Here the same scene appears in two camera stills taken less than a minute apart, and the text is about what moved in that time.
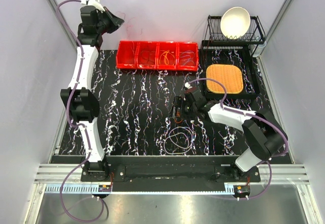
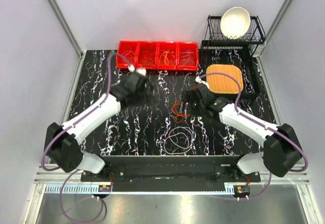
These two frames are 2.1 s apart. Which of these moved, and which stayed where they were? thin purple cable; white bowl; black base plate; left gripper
Moved: left gripper
Stayed: black base plate; thin purple cable; white bowl
